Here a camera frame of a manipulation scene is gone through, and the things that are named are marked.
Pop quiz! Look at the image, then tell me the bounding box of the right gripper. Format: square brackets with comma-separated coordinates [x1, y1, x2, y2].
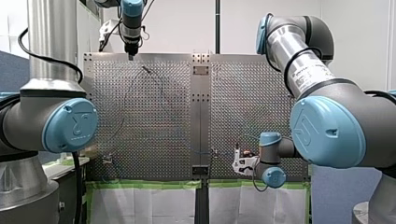
[242, 148, 262, 162]

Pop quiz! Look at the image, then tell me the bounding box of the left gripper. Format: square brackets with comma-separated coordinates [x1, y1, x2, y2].
[123, 36, 140, 62]

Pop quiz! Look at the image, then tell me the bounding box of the black upright pole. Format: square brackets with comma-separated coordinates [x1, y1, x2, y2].
[215, 0, 221, 55]

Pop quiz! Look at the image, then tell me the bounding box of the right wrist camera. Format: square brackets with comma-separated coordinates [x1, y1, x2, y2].
[231, 148, 260, 175]

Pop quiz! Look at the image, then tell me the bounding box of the black cable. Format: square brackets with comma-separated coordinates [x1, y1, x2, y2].
[263, 12, 325, 96]
[71, 151, 84, 224]
[17, 27, 84, 84]

